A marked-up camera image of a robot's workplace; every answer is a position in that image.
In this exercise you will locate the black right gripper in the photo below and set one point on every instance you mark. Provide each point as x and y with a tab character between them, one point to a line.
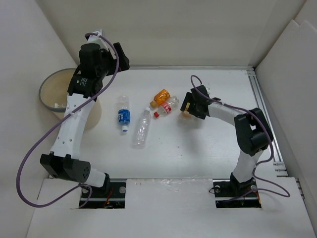
187	98

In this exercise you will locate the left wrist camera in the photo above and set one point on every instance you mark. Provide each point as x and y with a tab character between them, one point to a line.
96	39

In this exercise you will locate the yellow cap orange label bottle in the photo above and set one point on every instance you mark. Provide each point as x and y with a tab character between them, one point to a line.
187	120

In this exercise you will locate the red label plastic bottle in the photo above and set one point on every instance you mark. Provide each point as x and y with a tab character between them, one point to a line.
167	107

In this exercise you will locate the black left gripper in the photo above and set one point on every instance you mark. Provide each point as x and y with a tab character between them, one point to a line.
123	60

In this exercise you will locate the aluminium rail right edge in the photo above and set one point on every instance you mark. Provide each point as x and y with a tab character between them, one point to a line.
278	162

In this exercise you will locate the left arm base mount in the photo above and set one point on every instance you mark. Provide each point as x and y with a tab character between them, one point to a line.
112	198

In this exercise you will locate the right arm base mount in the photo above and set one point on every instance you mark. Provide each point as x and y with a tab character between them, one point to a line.
231	194

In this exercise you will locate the clear unlabelled plastic bottle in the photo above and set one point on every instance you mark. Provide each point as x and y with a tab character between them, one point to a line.
142	129

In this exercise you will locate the orange wrapped plastic bottle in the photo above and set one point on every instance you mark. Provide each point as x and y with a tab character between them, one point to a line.
160	98

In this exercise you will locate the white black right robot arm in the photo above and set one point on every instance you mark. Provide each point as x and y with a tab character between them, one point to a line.
252	132

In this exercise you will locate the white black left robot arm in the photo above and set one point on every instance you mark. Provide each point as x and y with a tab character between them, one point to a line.
63	161

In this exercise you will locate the beige bin with grey rim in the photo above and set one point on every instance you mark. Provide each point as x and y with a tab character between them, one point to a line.
54	89

